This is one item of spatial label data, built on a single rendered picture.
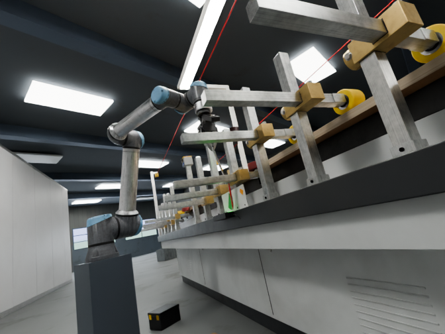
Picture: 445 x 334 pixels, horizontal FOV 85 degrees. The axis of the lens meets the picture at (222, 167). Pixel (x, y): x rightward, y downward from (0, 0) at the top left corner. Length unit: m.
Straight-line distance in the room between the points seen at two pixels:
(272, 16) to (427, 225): 0.47
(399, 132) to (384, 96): 0.08
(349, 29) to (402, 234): 0.42
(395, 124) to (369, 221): 0.23
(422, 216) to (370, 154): 0.33
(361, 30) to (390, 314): 0.80
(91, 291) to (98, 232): 0.33
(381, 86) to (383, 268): 0.57
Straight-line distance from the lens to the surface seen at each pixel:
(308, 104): 0.75
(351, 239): 0.72
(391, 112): 0.59
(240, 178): 1.08
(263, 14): 0.43
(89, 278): 1.63
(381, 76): 0.61
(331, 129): 0.89
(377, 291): 1.00
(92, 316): 1.66
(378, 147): 0.87
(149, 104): 1.36
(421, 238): 0.62
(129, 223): 1.79
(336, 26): 0.53
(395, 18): 0.62
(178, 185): 1.02
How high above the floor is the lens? 0.64
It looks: 14 degrees up
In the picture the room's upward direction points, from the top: 12 degrees counter-clockwise
